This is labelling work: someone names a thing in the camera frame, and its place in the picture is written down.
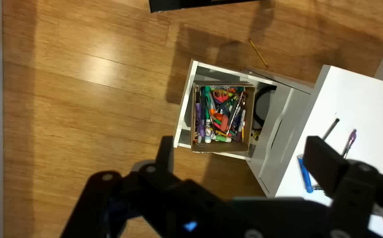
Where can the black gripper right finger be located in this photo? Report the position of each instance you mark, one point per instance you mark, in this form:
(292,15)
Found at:
(363,199)

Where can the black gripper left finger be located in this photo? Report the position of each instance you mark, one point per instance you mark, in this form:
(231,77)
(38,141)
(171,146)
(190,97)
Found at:
(126,203)

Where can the purple pen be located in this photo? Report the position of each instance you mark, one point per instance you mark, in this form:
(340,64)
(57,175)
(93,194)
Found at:
(349,143)

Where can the blue marker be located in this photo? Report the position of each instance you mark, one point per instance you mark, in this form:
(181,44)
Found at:
(305,176)

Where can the black pen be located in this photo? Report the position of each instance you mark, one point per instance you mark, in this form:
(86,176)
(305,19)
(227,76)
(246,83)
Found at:
(330,129)

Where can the white open drawer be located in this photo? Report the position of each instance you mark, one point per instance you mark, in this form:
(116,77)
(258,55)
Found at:
(185,114)

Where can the white drawer cabinet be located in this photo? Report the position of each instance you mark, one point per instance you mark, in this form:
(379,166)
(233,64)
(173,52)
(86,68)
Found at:
(279,133)

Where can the cardboard box of markers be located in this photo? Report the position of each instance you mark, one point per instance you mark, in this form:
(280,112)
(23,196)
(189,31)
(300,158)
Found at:
(221,116)

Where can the black round object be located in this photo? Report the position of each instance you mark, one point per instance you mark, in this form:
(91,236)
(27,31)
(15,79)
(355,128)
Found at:
(264,106)

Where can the yellow pencil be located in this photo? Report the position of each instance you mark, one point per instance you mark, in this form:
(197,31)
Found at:
(258,54)

